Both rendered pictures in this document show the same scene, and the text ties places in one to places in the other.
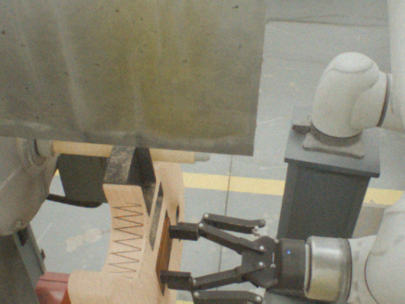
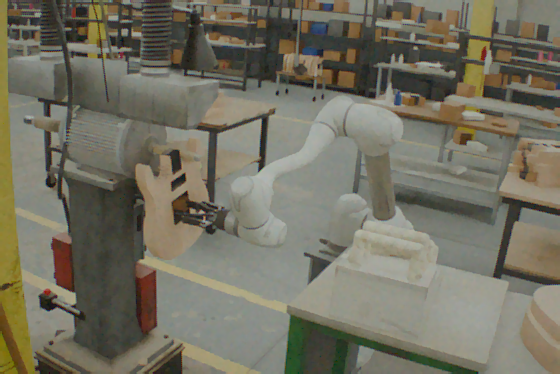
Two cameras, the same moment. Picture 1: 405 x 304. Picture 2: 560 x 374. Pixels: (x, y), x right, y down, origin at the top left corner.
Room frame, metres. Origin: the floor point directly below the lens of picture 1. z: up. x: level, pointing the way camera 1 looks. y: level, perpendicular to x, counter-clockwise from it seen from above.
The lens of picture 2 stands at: (-1.25, -0.89, 1.81)
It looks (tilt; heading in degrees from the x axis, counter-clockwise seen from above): 19 degrees down; 19
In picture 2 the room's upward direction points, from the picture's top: 5 degrees clockwise
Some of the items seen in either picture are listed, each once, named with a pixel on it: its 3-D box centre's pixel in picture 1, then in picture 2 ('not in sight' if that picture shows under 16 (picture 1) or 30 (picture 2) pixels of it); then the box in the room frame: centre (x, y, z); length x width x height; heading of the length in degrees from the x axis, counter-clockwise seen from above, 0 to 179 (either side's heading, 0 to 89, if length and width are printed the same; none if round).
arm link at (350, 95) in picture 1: (348, 92); (350, 218); (1.16, -0.42, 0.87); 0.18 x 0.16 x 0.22; 77
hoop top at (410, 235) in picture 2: not in sight; (395, 232); (0.28, -0.73, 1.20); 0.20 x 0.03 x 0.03; 86
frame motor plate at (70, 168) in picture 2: not in sight; (100, 170); (0.52, 0.48, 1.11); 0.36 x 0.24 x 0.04; 83
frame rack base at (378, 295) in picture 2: not in sight; (383, 292); (0.25, -0.73, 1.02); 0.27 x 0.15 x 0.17; 87
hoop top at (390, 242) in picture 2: not in sight; (388, 242); (0.20, -0.73, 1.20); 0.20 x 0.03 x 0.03; 86
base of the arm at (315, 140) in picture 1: (329, 128); (340, 244); (1.17, -0.39, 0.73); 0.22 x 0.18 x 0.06; 75
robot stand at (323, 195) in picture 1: (316, 211); (334, 314); (1.16, -0.41, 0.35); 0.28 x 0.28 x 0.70; 75
